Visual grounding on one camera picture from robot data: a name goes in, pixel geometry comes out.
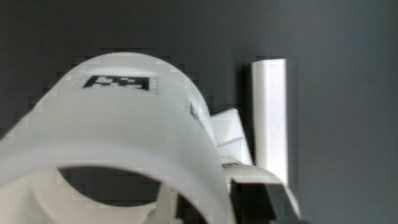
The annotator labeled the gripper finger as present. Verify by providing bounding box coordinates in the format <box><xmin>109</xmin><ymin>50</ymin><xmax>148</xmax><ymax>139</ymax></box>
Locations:
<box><xmin>221</xmin><ymin>157</ymin><xmax>306</xmax><ymax>224</ymax></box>

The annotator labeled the white lamp shade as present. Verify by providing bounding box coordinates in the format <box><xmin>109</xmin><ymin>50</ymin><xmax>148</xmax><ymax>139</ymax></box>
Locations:
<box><xmin>0</xmin><ymin>53</ymin><xmax>235</xmax><ymax>224</ymax></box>

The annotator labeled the white left fence piece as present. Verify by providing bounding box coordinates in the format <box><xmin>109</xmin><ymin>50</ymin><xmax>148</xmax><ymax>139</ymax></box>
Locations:
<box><xmin>253</xmin><ymin>59</ymin><xmax>289</xmax><ymax>183</ymax></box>

